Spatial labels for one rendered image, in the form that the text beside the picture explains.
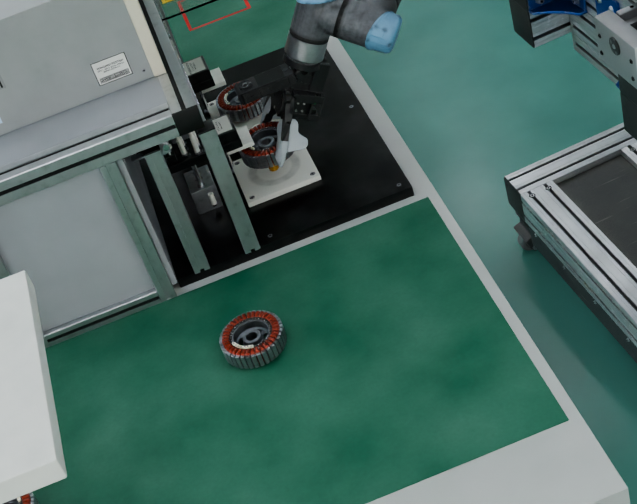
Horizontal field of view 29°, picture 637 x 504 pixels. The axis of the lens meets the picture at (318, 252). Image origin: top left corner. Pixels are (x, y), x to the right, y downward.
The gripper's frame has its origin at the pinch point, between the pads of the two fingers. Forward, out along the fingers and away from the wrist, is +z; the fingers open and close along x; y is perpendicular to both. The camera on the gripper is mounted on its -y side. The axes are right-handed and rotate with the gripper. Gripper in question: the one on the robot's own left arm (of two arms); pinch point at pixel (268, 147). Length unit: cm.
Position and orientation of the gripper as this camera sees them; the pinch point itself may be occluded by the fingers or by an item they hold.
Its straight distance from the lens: 244.9
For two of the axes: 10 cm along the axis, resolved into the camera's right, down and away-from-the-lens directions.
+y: 9.3, 0.4, 3.7
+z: -2.5, 8.2, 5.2
